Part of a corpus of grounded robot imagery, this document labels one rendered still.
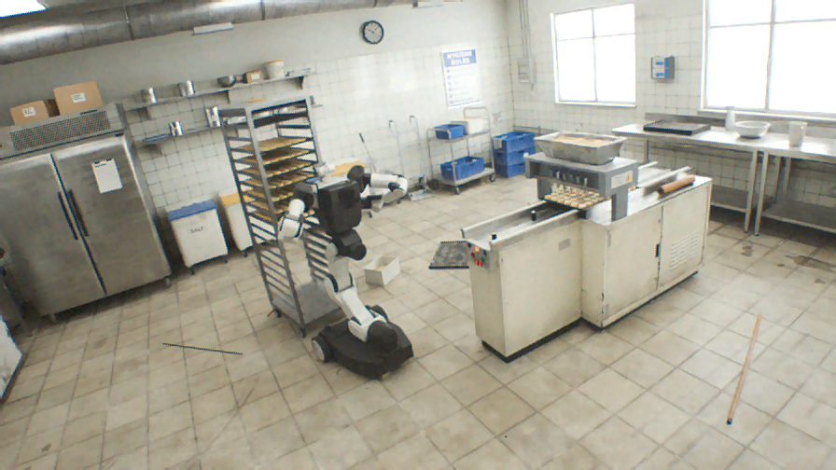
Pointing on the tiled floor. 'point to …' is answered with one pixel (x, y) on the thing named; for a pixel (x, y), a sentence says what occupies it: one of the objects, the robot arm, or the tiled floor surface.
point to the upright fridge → (77, 211)
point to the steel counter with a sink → (771, 142)
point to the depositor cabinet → (641, 251)
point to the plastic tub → (382, 270)
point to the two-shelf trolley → (452, 156)
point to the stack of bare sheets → (451, 255)
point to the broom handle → (744, 371)
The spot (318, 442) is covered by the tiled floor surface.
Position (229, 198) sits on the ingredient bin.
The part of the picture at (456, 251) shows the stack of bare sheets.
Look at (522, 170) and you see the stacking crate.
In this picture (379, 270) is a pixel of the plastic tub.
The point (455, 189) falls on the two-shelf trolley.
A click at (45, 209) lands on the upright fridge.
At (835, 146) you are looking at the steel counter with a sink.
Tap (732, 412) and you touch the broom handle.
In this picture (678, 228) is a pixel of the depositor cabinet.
